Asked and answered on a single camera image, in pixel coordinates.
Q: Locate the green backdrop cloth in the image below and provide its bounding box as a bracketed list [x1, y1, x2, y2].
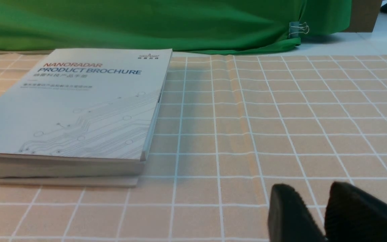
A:
[0, 0, 352, 55]

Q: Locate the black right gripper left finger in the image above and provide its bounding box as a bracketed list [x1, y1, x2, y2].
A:
[268, 184, 327, 242]

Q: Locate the brown cardboard box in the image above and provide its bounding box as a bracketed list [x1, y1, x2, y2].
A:
[343, 0, 383, 33]

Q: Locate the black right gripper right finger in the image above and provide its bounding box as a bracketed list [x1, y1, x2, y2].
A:
[325, 181, 387, 242]

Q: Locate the white product brochure book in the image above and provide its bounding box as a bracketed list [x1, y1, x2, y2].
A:
[0, 48, 173, 178]

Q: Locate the metal binder clip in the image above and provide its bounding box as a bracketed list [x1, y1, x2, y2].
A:
[288, 22, 310, 39]

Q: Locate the peach grid tablecloth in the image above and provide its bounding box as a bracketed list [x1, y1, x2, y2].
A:
[0, 55, 387, 242]

